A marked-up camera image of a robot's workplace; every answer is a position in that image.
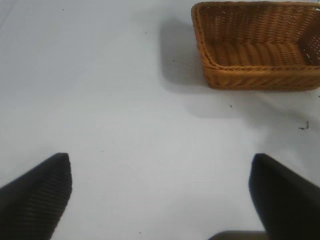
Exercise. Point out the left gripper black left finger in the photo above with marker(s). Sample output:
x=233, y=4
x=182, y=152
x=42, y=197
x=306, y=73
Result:
x=35, y=200

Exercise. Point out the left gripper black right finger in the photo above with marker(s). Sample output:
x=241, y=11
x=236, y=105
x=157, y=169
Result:
x=285, y=197

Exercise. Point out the brown wicker basket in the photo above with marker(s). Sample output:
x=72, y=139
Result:
x=252, y=50

